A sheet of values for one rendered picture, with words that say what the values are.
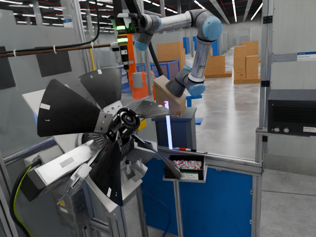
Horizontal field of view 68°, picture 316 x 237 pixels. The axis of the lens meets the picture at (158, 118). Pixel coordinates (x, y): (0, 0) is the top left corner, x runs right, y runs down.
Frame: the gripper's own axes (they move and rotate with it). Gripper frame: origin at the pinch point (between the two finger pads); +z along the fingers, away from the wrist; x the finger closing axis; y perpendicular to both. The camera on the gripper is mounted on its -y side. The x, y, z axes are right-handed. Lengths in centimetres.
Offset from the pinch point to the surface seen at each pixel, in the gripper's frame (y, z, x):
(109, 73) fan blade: 25.2, -8.1, 15.2
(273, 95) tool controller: 42, -35, -60
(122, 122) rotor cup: 43.5, 12.2, -5.6
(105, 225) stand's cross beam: 109, 10, 21
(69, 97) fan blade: 29.6, 24.6, 8.5
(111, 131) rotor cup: 49, 11, 3
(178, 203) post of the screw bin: 106, -19, -12
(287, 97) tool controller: 43, -34, -65
